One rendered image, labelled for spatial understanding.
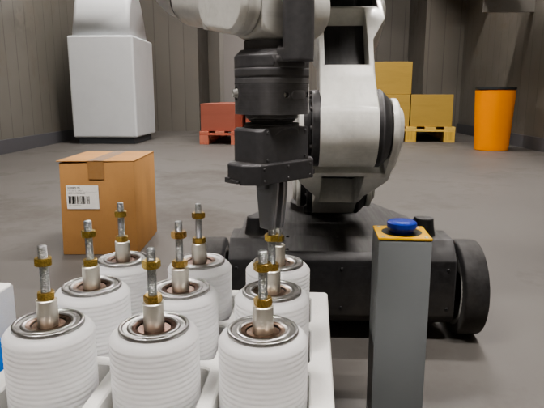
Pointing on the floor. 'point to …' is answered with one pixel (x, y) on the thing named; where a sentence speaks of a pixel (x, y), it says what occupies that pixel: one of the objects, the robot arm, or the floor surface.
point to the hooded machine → (111, 73)
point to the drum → (493, 117)
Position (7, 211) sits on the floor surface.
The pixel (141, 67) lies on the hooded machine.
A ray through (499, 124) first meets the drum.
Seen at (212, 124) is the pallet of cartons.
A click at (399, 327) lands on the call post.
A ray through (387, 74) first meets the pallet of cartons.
